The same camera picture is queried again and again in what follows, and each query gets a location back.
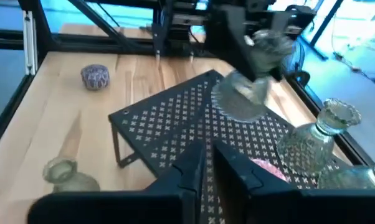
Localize black perforated metal shelf riser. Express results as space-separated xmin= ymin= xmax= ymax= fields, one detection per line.
xmin=108 ymin=68 xmax=353 ymax=224

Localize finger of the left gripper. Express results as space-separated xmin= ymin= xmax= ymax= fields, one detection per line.
xmin=206 ymin=4 xmax=259 ymax=83
xmin=269 ymin=65 xmax=287 ymax=83

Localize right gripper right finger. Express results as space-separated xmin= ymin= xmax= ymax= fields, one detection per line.
xmin=212 ymin=141 xmax=375 ymax=224

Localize silver aluminium bar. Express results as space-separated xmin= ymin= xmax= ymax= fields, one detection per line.
xmin=22 ymin=11 xmax=39 ymax=76

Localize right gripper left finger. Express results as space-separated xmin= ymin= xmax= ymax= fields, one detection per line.
xmin=27 ymin=139 xmax=207 ymax=224

